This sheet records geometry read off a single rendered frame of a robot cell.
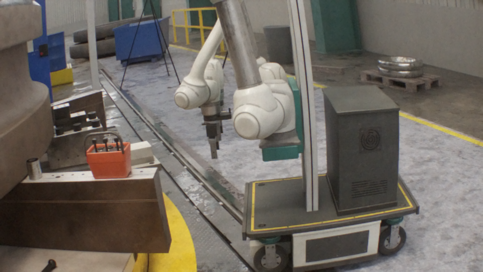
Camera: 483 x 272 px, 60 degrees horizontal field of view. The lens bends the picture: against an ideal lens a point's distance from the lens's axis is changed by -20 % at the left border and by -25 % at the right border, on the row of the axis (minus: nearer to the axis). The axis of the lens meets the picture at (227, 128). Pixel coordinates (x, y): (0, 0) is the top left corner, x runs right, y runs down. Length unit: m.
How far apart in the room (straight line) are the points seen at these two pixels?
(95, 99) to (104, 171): 2.41
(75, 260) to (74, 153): 1.11
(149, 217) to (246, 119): 0.60
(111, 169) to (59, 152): 1.11
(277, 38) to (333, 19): 2.07
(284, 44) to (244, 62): 7.26
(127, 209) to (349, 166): 1.03
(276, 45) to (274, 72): 6.60
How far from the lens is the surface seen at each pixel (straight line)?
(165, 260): 2.90
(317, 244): 2.46
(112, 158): 2.18
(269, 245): 2.52
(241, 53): 2.06
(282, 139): 2.28
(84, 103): 4.54
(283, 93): 2.23
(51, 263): 2.30
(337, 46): 10.98
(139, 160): 3.43
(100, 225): 2.33
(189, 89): 2.20
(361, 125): 2.35
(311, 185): 2.52
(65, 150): 3.27
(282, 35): 9.28
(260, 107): 2.04
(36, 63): 7.42
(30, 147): 2.56
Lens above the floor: 1.41
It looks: 15 degrees down
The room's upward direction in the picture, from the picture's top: 6 degrees counter-clockwise
